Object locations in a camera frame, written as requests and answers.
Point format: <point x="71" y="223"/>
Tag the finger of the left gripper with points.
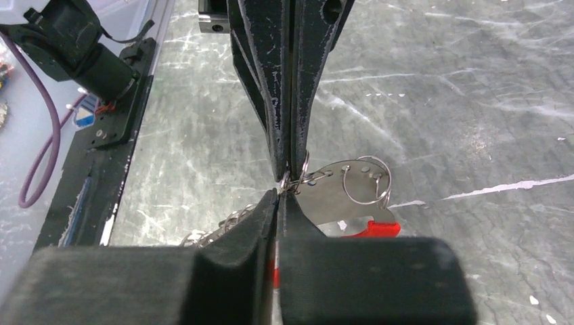
<point x="259" y="33"/>
<point x="315" y="29"/>

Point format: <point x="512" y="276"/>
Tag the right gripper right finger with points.
<point x="404" y="280"/>

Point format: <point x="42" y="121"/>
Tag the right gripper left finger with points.
<point x="230" y="281"/>

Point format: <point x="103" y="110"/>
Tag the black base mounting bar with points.
<point x="85" y="205"/>

